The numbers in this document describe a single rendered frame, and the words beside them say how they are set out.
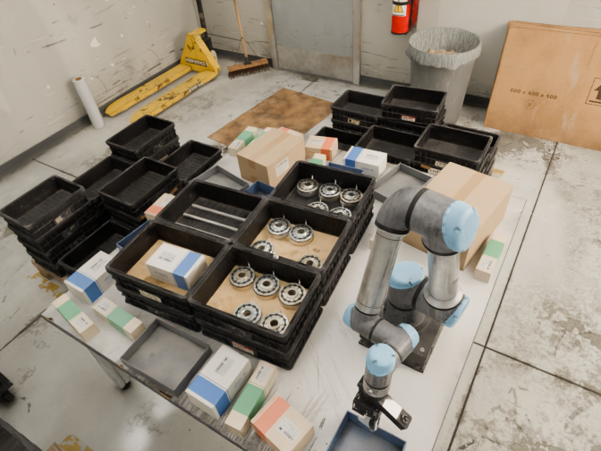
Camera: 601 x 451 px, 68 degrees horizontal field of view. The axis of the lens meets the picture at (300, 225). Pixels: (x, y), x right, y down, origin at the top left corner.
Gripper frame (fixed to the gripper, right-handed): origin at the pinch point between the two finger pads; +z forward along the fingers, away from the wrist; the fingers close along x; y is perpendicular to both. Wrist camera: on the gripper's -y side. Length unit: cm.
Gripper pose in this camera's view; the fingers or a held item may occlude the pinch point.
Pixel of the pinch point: (376, 428)
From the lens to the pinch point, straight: 153.5
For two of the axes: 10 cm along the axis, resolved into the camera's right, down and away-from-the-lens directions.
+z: 0.1, 8.0, 6.0
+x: -5.5, 5.1, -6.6
